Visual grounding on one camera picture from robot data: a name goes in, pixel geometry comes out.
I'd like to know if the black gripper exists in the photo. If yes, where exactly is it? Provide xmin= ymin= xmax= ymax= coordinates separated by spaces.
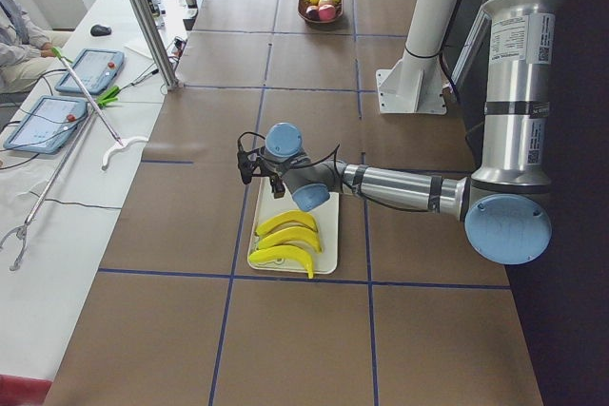
xmin=259 ymin=156 xmax=285 ymax=199

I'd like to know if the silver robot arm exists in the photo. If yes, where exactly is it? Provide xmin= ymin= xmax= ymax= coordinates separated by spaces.
xmin=238 ymin=0 xmax=565 ymax=265

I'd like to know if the woven wicker basket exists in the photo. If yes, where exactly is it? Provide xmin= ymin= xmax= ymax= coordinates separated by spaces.
xmin=298 ymin=0 xmax=343 ymax=25

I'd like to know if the pink red apple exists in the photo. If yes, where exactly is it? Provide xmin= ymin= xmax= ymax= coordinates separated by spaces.
xmin=318 ymin=5 xmax=337 ymax=23

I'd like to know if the white bear tray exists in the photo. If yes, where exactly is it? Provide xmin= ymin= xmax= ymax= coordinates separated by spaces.
xmin=246 ymin=178 xmax=339 ymax=277

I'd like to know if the blue teach pendant far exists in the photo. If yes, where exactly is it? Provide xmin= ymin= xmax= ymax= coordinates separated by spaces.
xmin=70 ymin=48 xmax=125 ymax=96

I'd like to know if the blue teach pendant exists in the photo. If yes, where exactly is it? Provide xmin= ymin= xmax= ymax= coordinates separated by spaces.
xmin=3 ymin=95 xmax=88 ymax=154
xmin=70 ymin=48 xmax=125 ymax=96

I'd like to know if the black computer mouse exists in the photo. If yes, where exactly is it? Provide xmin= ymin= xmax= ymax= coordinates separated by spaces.
xmin=89 ymin=24 xmax=112 ymax=37

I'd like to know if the blue teach pendant near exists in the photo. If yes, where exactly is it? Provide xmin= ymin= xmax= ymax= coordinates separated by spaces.
xmin=3 ymin=95 xmax=88 ymax=154

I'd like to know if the long reacher grabber tool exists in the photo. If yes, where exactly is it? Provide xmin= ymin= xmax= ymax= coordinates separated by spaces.
xmin=51 ymin=47 xmax=148 ymax=171

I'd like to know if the person in white coat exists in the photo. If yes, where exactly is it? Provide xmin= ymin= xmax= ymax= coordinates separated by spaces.
xmin=1 ymin=0 xmax=71 ymax=94

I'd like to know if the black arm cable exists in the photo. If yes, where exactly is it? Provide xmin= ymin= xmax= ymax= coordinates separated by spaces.
xmin=236 ymin=131 xmax=439 ymax=212

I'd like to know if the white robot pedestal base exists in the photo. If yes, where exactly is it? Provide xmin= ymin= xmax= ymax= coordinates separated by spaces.
xmin=376 ymin=0 xmax=457 ymax=115

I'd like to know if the aluminium frame post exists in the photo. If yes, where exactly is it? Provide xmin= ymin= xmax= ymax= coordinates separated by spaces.
xmin=129 ymin=0 xmax=179 ymax=91

